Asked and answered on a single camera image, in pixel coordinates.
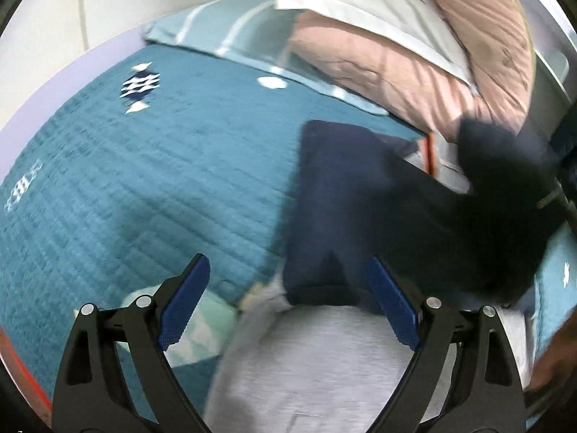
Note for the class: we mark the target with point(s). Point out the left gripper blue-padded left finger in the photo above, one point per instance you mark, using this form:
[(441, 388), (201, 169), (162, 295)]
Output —
[(91, 393)]

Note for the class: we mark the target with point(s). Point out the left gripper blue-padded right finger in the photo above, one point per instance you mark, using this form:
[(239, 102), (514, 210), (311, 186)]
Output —
[(462, 376)]

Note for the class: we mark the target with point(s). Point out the grey and navy jacket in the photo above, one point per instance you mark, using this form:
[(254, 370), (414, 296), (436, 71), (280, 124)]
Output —
[(314, 352)]

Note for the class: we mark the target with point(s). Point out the teal quilted bed cover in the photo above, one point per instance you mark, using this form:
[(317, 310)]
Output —
[(166, 155)]

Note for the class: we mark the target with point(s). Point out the pink folded duvet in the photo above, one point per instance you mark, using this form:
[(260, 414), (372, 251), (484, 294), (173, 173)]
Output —
[(494, 34)]

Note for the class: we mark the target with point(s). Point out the striped light blue pillow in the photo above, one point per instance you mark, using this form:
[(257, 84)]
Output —
[(253, 33)]

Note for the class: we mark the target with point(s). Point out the white pillow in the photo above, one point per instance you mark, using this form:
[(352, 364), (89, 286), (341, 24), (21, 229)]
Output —
[(415, 25)]

